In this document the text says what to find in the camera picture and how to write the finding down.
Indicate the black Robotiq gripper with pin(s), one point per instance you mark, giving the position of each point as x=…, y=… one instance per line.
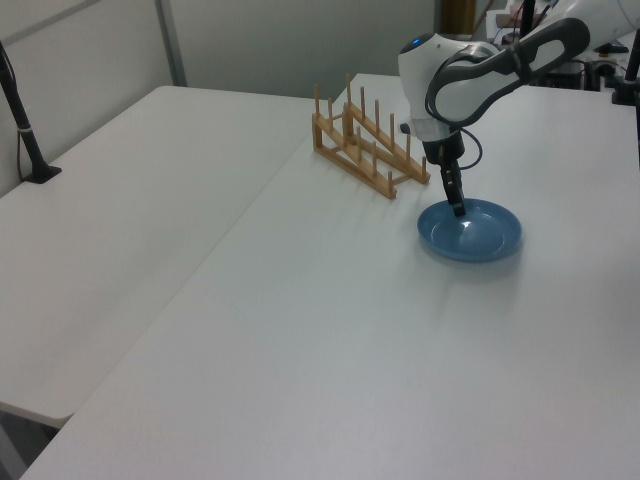
x=446, y=149

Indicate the small black stand base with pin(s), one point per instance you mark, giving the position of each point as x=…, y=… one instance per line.
x=406, y=129

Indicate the blue plastic plate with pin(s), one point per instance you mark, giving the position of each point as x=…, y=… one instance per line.
x=480, y=240

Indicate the black clamp camera stand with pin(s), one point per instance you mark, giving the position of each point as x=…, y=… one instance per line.
x=625, y=92

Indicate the brown cardboard panel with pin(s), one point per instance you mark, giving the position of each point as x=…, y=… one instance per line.
x=465, y=15

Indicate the black box device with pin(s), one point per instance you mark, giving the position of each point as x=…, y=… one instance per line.
x=562, y=77

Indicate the black camera stand white band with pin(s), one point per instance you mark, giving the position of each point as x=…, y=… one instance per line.
x=25, y=140

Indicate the thin black pole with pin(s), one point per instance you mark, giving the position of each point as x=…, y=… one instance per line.
x=527, y=17

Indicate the wooden plate rack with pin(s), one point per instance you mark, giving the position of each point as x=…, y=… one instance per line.
x=318, y=132

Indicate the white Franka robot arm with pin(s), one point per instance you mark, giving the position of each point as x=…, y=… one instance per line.
x=465, y=95

